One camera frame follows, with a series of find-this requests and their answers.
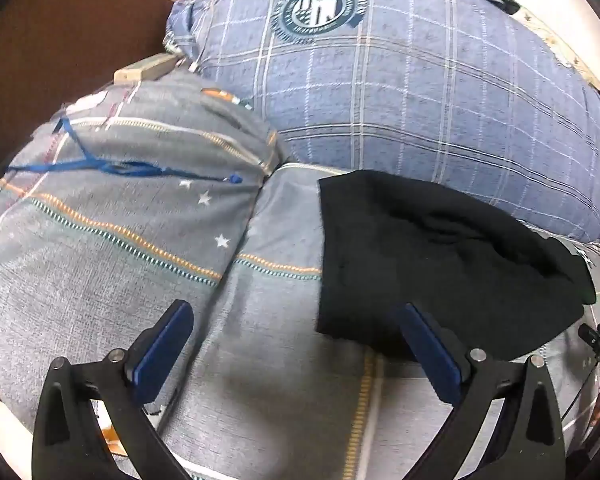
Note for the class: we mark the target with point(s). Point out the grey star bed sheet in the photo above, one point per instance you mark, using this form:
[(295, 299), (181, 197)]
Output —
[(291, 372)]

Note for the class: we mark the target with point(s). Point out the grey star pillow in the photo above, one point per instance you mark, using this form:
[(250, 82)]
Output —
[(105, 239)]

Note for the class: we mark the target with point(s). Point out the brown headboard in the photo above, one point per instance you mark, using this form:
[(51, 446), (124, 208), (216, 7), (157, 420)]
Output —
[(54, 51)]

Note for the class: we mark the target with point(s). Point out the wooden bed frame block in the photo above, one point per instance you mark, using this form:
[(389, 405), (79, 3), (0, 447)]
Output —
[(150, 68)]

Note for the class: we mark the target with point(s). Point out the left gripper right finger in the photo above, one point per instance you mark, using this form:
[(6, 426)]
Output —
[(527, 440)]

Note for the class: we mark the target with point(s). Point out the black pants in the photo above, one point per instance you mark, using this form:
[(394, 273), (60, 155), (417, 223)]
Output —
[(430, 259)]

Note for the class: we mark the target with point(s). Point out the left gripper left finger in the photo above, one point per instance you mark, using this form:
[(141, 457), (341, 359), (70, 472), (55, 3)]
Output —
[(67, 440)]

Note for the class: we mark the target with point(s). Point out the blue plaid quilt bundle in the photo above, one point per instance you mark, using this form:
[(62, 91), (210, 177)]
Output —
[(449, 91)]

